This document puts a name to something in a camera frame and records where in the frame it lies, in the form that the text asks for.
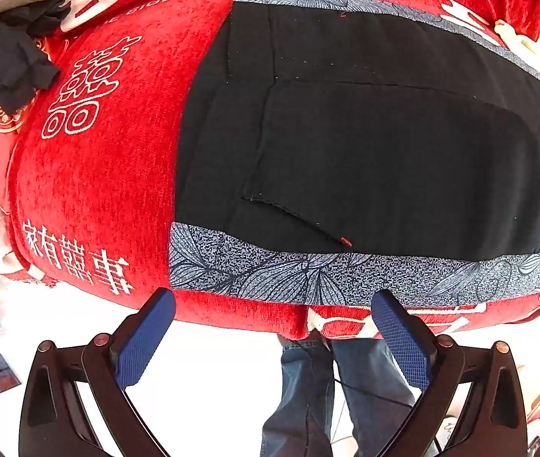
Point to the cream cloth piece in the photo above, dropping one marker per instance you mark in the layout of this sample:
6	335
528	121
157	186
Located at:
526	45

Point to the black pants with grey trim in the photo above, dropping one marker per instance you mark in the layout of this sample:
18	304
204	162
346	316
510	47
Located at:
369	152

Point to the red blanket with white print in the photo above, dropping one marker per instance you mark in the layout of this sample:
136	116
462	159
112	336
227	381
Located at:
108	176

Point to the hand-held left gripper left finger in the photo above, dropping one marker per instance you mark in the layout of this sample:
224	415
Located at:
144	338

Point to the person's legs in jeans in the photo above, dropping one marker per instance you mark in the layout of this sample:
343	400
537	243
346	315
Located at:
298	390

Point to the dark crumpled cloth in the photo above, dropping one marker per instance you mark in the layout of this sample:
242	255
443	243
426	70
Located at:
8	66

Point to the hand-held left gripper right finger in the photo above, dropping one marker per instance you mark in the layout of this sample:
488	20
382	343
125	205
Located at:
403	342

